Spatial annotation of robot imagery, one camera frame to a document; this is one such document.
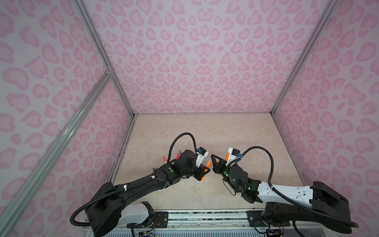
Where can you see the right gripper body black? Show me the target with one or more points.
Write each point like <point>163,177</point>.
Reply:
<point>228,177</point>

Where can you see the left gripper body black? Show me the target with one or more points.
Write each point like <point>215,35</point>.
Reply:
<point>189,172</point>

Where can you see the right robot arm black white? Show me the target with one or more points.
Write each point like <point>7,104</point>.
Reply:
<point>317,203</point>

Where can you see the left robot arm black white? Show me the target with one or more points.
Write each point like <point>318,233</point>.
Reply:
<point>110,205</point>

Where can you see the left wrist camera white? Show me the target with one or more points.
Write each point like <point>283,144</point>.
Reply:
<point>201,155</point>

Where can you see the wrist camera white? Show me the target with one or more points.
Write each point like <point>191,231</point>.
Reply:
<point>234,157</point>
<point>201,155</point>

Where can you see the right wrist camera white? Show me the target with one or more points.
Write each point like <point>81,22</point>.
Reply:
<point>234,157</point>

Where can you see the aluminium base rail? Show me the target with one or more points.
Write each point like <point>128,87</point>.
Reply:
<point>229,223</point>

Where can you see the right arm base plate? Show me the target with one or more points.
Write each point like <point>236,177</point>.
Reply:
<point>256,219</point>

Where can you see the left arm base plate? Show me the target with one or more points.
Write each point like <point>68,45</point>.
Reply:
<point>156,220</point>

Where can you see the diagonal aluminium frame bar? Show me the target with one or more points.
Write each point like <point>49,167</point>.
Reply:
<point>21,201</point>

